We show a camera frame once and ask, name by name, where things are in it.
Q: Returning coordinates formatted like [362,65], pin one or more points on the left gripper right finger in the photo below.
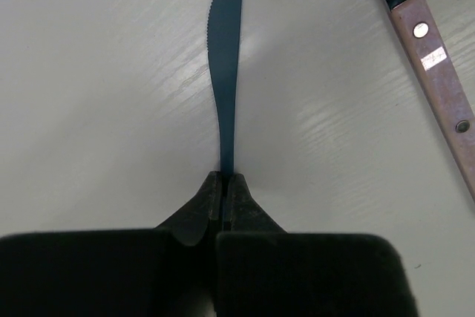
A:
[265,271]

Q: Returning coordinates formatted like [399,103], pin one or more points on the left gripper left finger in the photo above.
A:
[120,272]

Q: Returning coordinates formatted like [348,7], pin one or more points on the blue plastic knife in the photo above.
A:
[223,46]

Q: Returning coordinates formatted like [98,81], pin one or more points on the pink plastic knife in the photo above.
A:
[426,50]

